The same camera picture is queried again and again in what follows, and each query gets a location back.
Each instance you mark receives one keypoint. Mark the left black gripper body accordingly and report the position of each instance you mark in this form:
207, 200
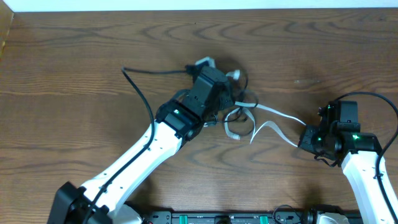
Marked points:
224, 98

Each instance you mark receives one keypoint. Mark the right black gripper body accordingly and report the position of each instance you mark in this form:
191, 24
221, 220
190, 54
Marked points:
306, 139

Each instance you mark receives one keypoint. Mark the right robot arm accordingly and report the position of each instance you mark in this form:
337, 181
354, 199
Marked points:
338, 138

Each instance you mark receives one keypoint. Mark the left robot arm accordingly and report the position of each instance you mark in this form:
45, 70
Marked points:
102, 199

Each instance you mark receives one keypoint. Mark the cardboard box edge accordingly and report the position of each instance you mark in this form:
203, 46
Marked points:
6, 19

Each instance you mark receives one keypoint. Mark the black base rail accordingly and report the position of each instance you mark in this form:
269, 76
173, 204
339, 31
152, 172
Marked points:
284, 214

